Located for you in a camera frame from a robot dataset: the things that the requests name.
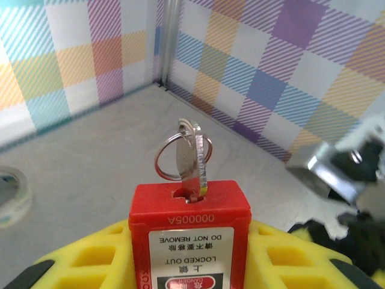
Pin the aluminium frame post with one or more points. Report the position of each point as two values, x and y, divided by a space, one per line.
169 36

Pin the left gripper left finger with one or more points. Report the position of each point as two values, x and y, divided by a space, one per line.
99 241

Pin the silver key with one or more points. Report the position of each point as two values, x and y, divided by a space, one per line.
192 162

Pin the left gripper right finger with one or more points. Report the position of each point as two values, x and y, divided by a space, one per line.
285 244

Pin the clear tape roll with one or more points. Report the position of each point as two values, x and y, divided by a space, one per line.
18 207

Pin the red safety padlock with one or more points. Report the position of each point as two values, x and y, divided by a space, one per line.
192 216

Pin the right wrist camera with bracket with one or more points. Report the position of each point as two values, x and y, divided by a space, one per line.
325 168

